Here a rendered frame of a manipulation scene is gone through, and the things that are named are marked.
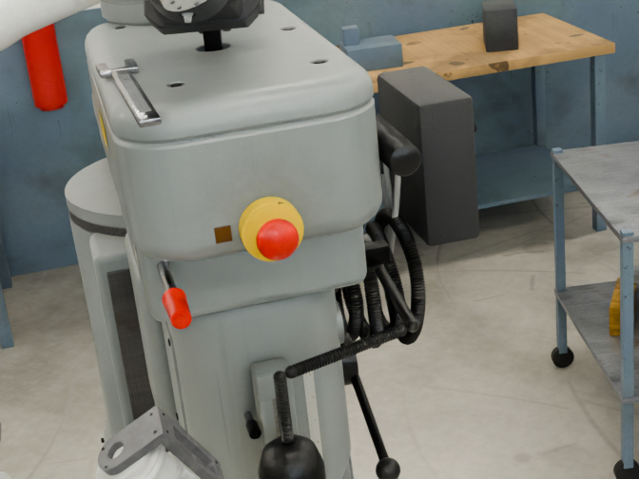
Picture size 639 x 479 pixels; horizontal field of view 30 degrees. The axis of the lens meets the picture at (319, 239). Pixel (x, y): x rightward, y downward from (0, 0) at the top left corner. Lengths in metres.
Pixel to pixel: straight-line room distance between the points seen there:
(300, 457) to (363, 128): 0.36
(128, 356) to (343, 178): 0.76
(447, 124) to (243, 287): 0.48
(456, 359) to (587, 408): 0.59
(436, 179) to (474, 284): 3.51
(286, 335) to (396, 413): 2.91
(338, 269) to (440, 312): 3.65
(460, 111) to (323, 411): 0.47
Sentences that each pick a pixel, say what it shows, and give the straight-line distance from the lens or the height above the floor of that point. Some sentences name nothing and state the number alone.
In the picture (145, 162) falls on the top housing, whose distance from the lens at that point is 1.12.
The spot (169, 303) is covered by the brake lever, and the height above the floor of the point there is 1.71.
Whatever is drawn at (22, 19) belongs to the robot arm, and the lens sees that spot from 1.05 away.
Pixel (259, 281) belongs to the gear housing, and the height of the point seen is 1.66.
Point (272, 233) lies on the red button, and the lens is 1.10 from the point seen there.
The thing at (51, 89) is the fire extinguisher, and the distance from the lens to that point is 5.47.
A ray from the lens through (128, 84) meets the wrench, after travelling 1.17.
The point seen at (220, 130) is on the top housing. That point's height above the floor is 1.86.
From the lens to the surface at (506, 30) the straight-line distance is 5.32.
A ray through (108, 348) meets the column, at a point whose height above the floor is 1.36.
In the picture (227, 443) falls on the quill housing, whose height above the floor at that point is 1.45.
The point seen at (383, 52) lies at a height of 0.95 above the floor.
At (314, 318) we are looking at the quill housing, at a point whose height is 1.59.
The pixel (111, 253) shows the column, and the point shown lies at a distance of 1.78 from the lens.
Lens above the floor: 2.18
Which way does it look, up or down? 22 degrees down
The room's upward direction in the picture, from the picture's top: 6 degrees counter-clockwise
